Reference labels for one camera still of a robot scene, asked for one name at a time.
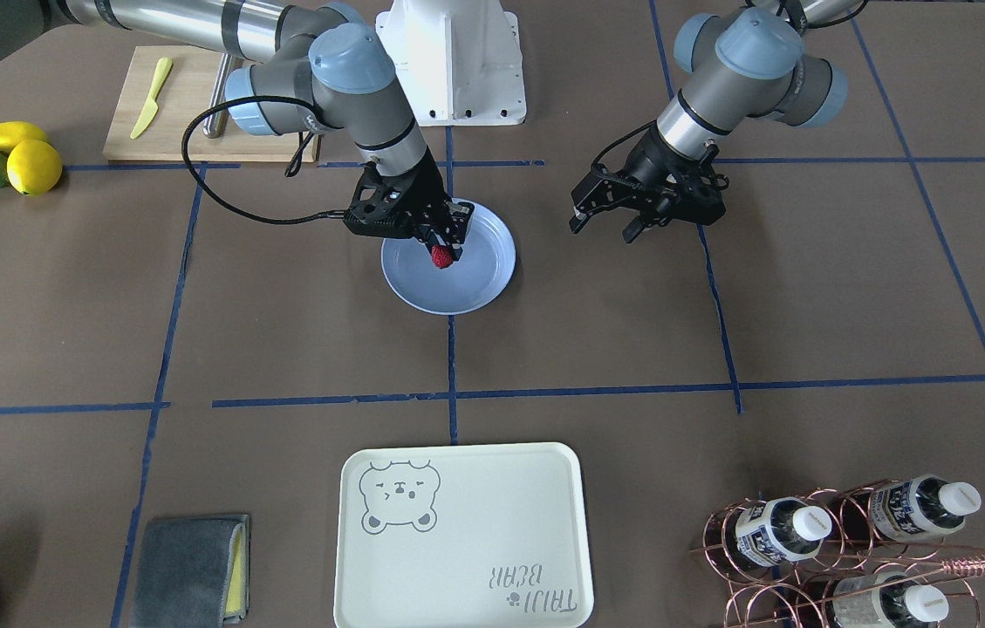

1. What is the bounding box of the copper wire bottle rack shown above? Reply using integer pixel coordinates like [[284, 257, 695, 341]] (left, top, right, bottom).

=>
[[690, 480, 985, 627]]

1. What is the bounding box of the wooden cutting board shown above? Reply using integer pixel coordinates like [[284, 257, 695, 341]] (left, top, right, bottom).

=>
[[104, 46, 299, 163]]

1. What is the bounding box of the yellow lemon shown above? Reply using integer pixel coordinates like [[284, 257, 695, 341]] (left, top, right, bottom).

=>
[[0, 120, 50, 156], [7, 139, 63, 195]]

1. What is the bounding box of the red strawberry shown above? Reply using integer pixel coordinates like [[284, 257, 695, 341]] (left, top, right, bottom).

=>
[[429, 245, 455, 270]]

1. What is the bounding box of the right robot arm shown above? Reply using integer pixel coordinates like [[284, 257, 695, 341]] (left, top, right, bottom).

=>
[[0, 1, 475, 268]]

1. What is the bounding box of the blue plate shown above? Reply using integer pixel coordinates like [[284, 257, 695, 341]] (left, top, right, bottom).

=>
[[381, 203, 516, 317]]

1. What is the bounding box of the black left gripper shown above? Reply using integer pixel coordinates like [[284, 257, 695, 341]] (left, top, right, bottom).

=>
[[568, 122, 728, 245]]

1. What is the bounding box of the dark drink bottle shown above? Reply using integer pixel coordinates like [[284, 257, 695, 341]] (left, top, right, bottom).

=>
[[711, 497, 834, 576], [835, 474, 982, 545], [797, 570, 950, 627]]

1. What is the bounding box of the cream bear tray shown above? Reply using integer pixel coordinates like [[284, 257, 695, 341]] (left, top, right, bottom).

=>
[[333, 442, 595, 627]]

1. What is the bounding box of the yellow plastic knife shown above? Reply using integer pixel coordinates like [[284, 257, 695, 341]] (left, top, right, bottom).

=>
[[129, 57, 174, 140]]

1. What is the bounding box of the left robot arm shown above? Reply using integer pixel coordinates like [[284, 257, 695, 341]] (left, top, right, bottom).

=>
[[569, 1, 865, 242]]

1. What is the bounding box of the grey folded cloth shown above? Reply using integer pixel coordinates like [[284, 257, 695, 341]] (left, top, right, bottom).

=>
[[129, 513, 251, 627]]

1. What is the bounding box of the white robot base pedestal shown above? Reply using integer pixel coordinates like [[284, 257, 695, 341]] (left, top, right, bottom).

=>
[[375, 1, 528, 127]]

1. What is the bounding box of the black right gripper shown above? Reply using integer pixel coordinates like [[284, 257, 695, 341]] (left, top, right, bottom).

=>
[[344, 150, 475, 259]]

